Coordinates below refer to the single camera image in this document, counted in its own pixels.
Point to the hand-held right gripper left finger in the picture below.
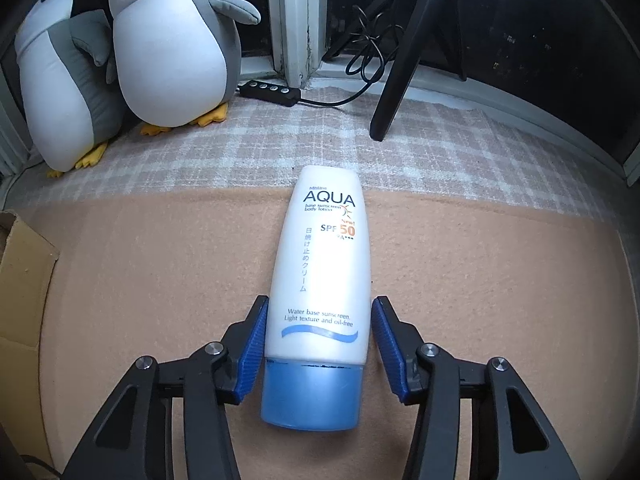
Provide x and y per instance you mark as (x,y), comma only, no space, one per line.
(252,355)

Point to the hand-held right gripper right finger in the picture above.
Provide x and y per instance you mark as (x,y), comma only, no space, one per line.
(387,350)

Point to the white sunscreen tube blue cap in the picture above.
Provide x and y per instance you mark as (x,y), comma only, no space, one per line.
(320,285)

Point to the cardboard box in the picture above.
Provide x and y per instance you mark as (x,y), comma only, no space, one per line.
(25,285)

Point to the checked blanket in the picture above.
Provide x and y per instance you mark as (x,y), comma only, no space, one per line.
(450,160)

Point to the small penguin plush toy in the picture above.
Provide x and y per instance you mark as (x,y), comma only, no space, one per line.
(170,60)

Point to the large penguin plush toy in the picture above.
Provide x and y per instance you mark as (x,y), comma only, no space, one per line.
(55,100)

